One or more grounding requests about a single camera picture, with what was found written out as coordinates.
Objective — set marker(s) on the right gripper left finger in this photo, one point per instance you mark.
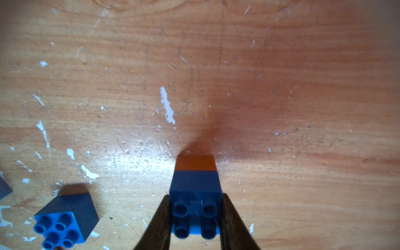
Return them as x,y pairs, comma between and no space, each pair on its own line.
158,233

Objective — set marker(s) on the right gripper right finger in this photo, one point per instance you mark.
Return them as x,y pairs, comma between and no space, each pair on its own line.
233,232

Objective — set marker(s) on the brown 2x2 lego plate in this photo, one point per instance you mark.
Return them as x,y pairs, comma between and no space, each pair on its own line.
195,163

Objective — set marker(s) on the dark blue 2x2 lego brick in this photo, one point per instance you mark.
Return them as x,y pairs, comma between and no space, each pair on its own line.
66,220

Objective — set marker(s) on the light blue 2x4 lego brick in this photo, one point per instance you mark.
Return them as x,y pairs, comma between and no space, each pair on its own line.
5,190

